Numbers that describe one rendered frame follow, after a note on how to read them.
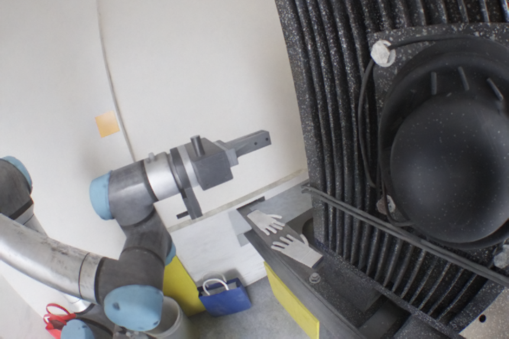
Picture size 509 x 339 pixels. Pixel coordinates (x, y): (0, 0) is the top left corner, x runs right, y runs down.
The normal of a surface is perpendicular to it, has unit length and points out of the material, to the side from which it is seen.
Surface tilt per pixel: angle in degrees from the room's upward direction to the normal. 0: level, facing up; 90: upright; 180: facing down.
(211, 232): 90
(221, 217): 90
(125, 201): 93
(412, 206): 90
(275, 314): 0
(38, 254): 43
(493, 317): 0
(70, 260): 32
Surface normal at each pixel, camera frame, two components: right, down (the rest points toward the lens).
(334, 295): -0.22, -0.92
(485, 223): -0.87, 0.33
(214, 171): 0.44, 0.20
